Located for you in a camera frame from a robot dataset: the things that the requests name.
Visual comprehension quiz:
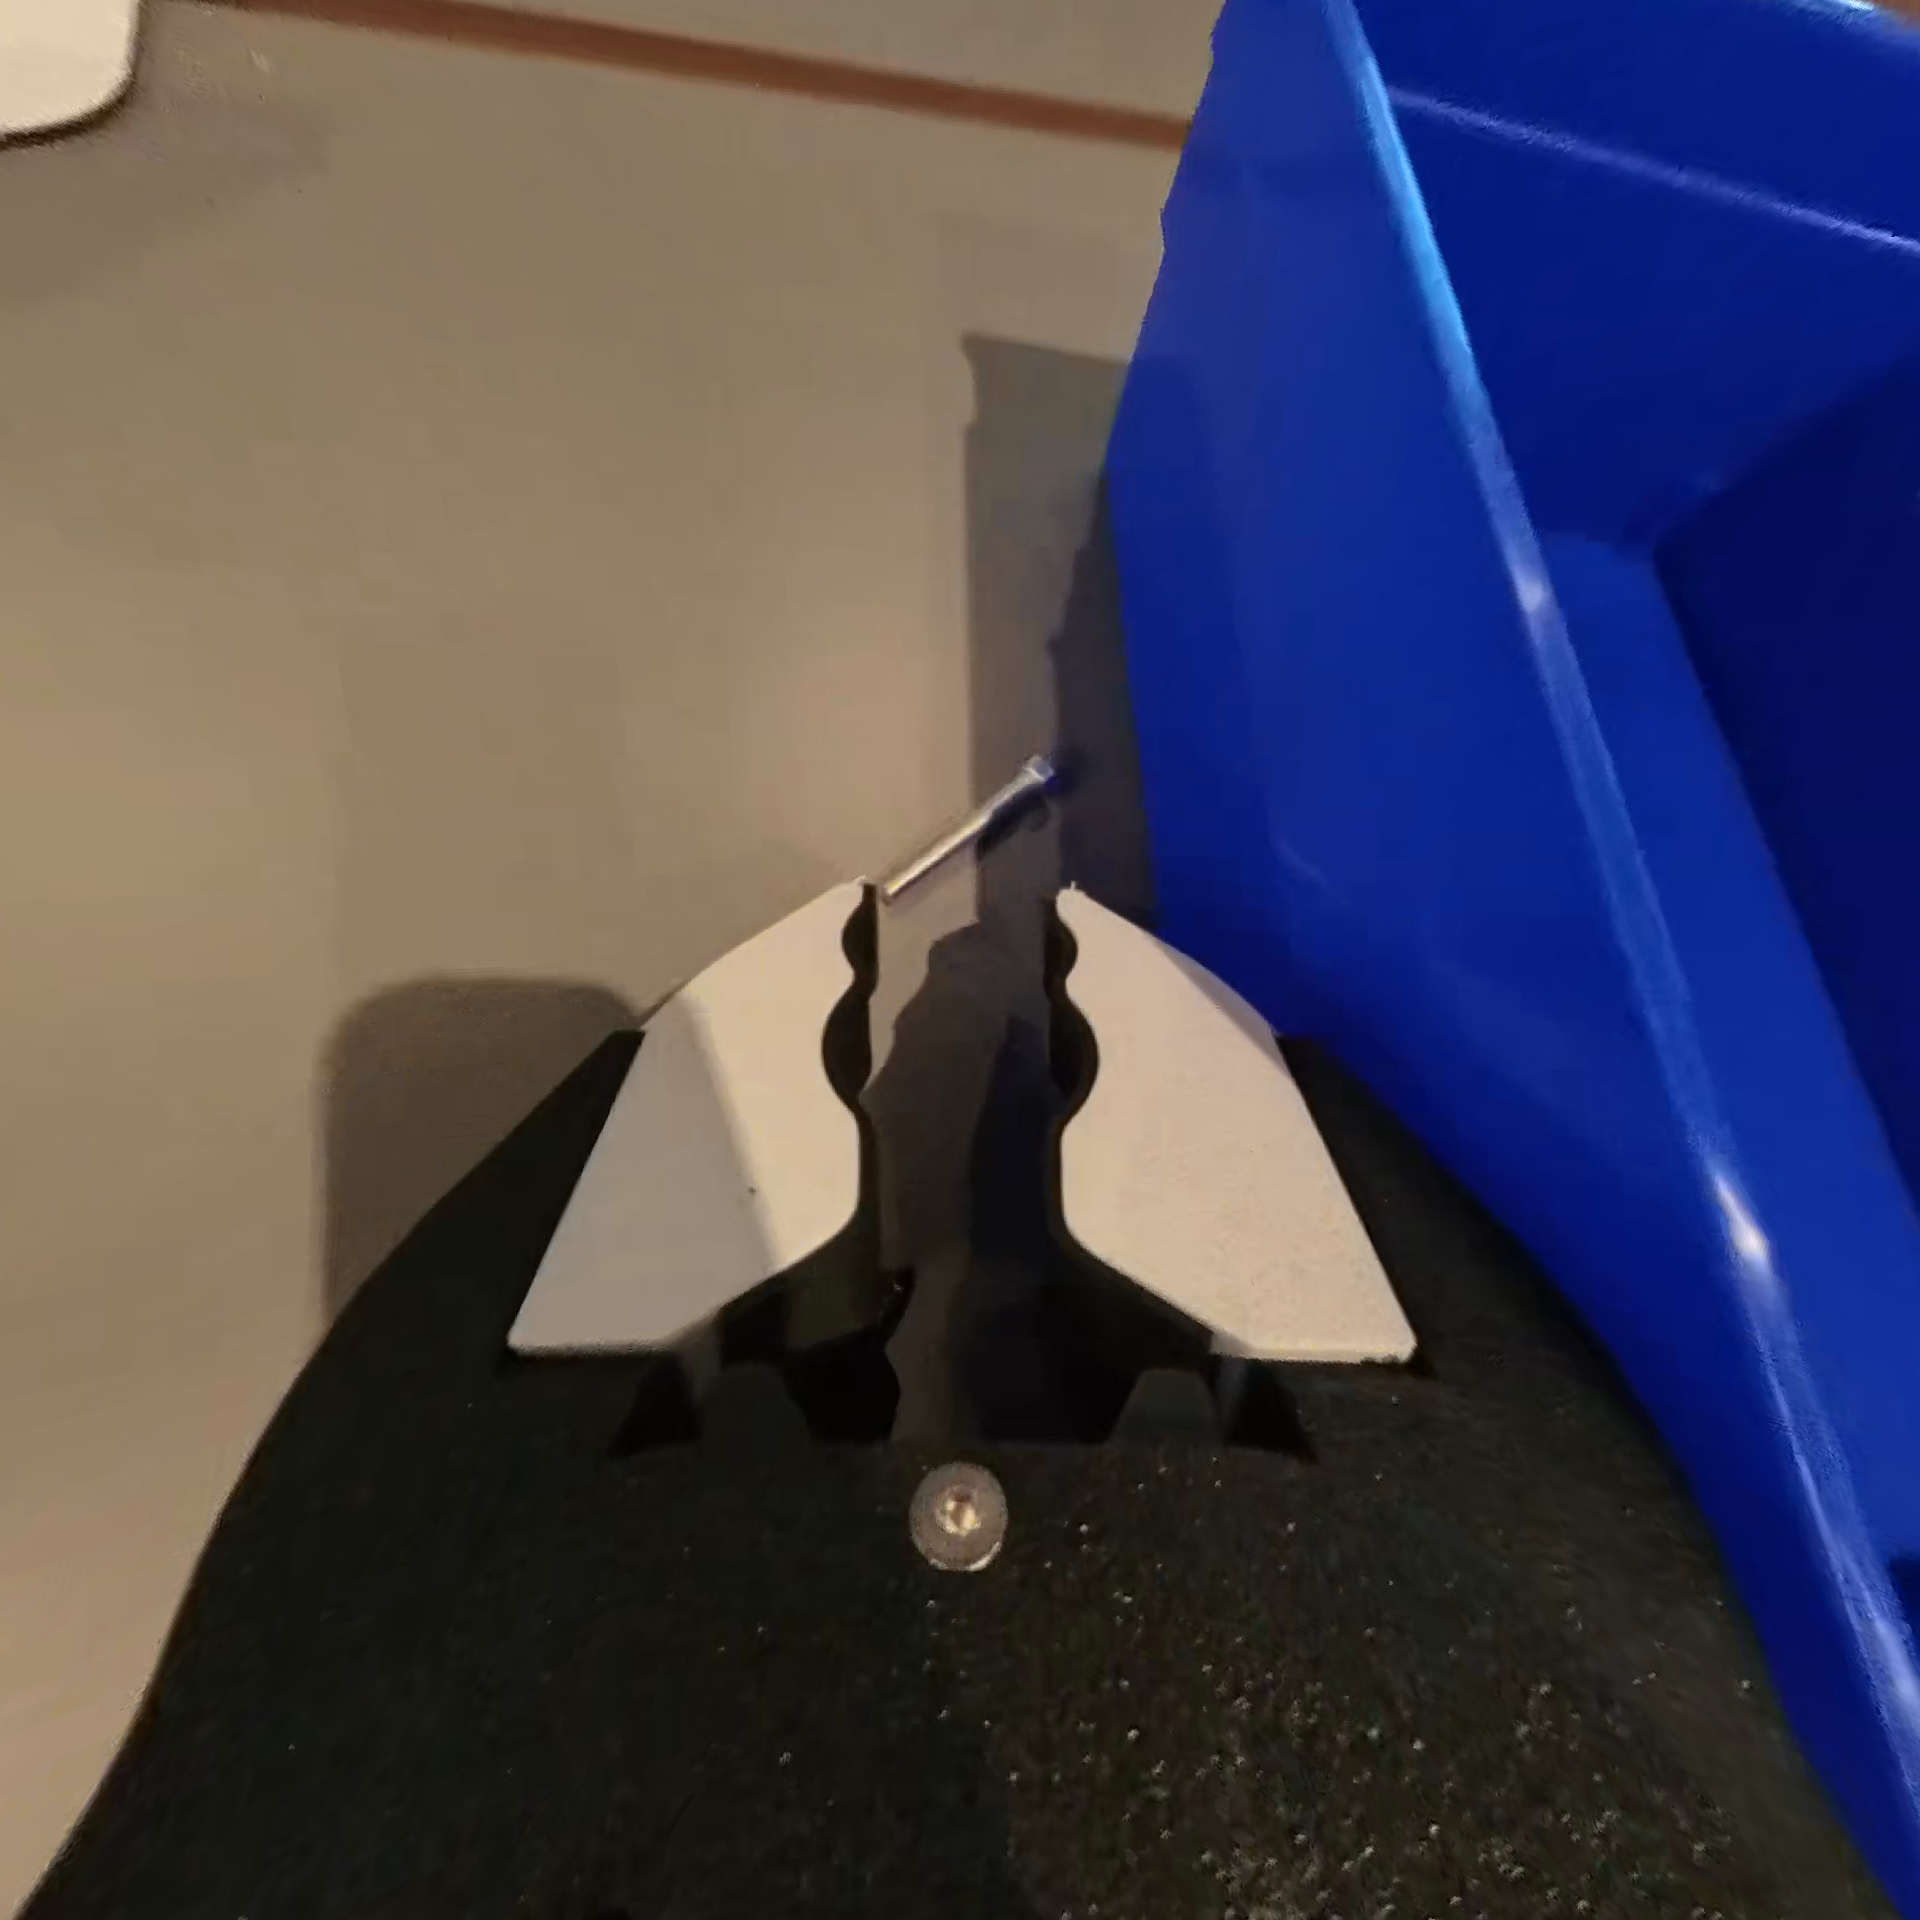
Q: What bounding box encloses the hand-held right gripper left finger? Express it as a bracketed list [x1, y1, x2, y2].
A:
[508, 879, 887, 1367]

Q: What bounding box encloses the silver hex bolt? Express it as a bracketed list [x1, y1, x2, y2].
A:
[877, 754, 1064, 905]

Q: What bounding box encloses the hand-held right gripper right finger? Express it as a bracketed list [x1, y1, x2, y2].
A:
[1039, 883, 1420, 1370]

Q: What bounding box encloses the blue plastic bin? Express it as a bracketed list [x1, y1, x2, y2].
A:
[1107, 0, 1920, 1920]

